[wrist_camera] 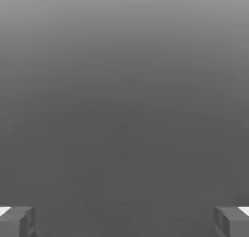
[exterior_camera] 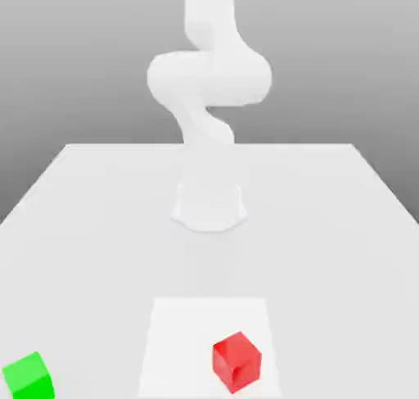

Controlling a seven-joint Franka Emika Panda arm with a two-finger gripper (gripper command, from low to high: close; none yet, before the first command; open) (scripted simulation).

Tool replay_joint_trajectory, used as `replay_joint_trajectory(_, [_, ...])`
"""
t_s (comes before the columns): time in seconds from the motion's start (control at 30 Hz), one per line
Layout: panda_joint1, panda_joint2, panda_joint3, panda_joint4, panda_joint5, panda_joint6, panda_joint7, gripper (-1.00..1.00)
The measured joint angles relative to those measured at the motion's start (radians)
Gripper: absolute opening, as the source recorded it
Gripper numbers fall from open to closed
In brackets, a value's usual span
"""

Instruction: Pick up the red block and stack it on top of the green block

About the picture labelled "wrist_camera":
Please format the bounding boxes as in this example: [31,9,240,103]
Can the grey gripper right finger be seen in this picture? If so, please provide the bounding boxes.
[213,206,249,237]

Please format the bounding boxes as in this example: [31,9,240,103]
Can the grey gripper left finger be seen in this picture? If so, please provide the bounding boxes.
[0,206,37,237]

